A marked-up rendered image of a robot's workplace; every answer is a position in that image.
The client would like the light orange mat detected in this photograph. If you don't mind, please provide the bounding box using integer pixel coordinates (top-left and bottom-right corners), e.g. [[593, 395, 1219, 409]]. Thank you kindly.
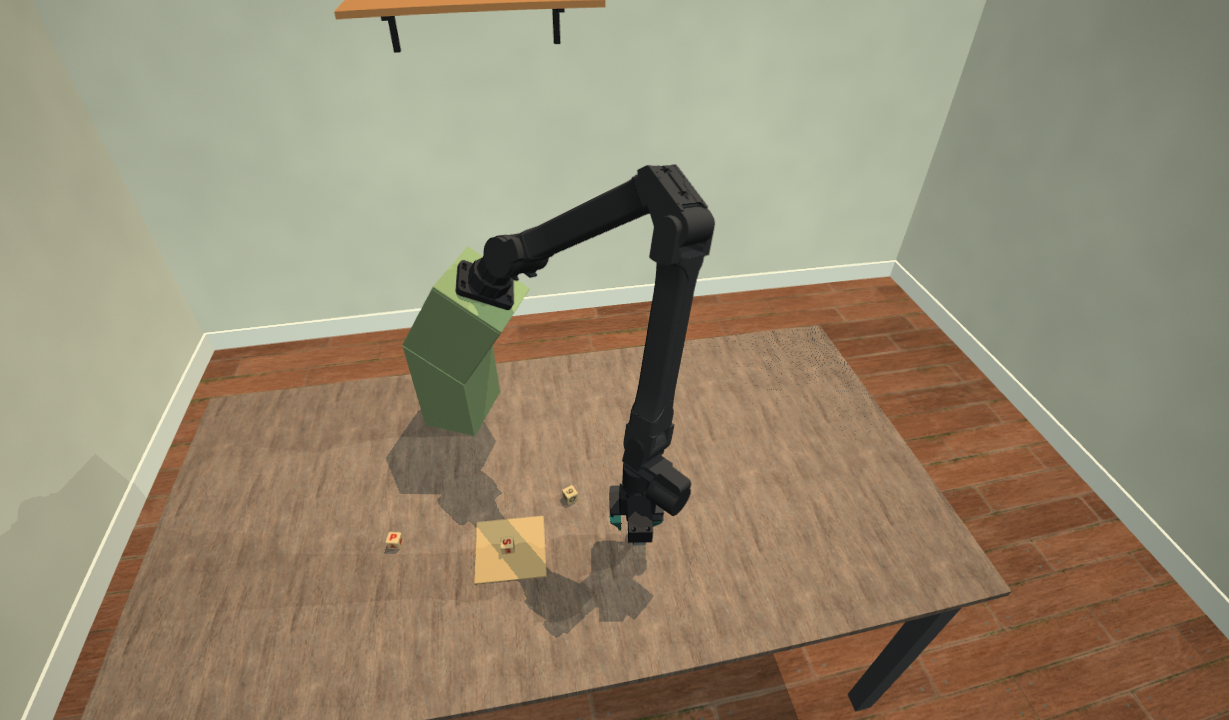
[[474, 516, 547, 584]]

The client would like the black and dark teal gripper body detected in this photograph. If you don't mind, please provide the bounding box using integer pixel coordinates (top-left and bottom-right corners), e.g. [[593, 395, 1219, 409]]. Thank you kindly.
[[610, 482, 664, 521]]

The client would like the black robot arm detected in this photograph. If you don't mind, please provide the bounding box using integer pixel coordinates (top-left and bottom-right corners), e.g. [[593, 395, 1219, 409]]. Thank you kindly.
[[456, 163, 715, 546]]

